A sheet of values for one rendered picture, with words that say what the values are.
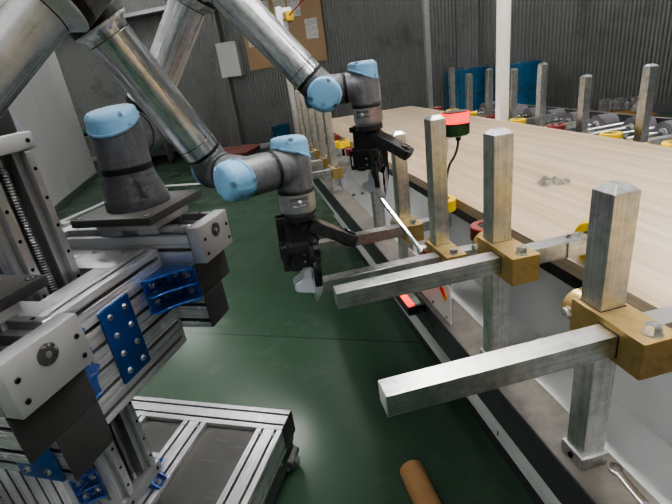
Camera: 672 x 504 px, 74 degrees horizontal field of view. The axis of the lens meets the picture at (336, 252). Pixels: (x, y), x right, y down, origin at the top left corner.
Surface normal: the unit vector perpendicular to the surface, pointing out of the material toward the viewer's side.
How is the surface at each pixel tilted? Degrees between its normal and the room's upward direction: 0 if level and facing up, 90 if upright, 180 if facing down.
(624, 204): 90
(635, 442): 0
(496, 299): 90
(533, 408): 0
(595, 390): 90
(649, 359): 90
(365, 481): 0
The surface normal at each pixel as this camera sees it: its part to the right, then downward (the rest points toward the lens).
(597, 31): -0.25, 0.41
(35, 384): 0.96, -0.01
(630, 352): -0.97, 0.20
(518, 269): 0.22, 0.36
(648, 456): -0.13, -0.91
